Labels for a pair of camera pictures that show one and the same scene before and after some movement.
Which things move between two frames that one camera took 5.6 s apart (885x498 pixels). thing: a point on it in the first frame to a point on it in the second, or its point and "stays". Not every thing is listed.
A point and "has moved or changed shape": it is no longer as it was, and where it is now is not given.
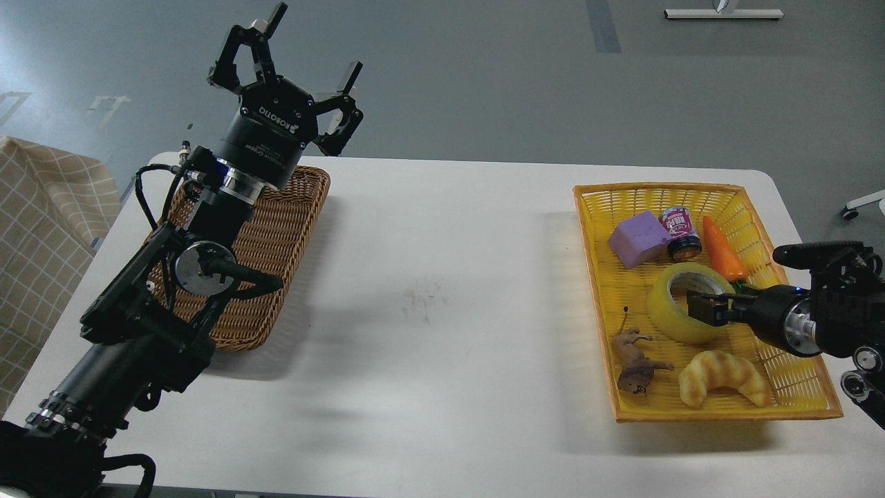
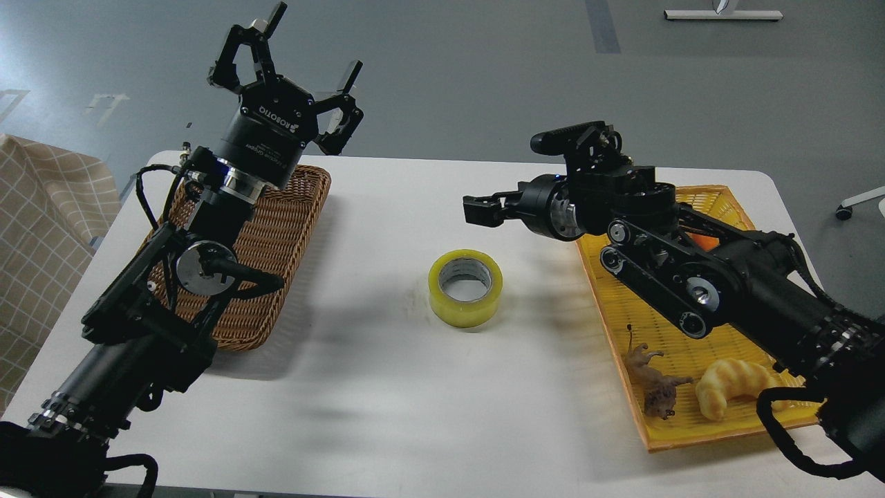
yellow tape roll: [672, 321] has moved or changed shape
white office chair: [849, 213] stays
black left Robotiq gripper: [277, 120] stays
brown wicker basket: [274, 241] stays
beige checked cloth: [54, 207] stays
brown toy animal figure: [636, 371] to [659, 390]
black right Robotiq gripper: [767, 308] to [547, 203]
